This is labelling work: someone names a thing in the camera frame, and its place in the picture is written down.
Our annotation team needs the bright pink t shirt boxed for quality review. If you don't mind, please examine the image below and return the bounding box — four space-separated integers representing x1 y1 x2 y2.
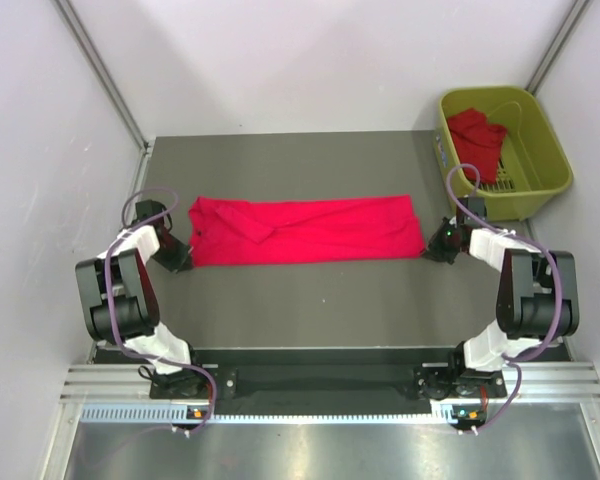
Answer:
189 195 425 267

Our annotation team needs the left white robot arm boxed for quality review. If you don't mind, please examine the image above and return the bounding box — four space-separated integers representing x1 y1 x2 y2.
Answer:
75 200 214 399

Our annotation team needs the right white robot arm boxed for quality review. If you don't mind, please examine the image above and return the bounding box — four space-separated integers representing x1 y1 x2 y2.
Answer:
414 196 580 401

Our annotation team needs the dark red t shirt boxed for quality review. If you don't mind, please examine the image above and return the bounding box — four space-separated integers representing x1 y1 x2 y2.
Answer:
447 108 507 185

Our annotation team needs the olive green plastic basket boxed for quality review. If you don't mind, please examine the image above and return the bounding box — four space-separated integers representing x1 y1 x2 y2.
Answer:
433 86 573 222

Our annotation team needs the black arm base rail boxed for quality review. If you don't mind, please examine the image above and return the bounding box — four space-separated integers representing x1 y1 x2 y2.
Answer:
149 349 506 414

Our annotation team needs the grey aluminium front rail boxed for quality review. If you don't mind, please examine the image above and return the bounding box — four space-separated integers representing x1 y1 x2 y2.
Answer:
61 362 600 403

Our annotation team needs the slotted grey cable duct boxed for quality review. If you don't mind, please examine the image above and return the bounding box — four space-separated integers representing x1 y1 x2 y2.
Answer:
80 403 485 426

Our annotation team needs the left aluminium frame post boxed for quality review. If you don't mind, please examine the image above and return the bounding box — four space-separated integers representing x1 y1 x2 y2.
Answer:
51 0 149 153

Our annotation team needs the aluminium frame post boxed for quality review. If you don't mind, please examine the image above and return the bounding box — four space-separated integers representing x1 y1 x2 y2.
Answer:
51 0 149 153
525 0 593 95

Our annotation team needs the right aluminium frame post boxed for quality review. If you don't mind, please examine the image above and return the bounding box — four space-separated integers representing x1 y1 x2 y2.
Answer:
525 0 593 95

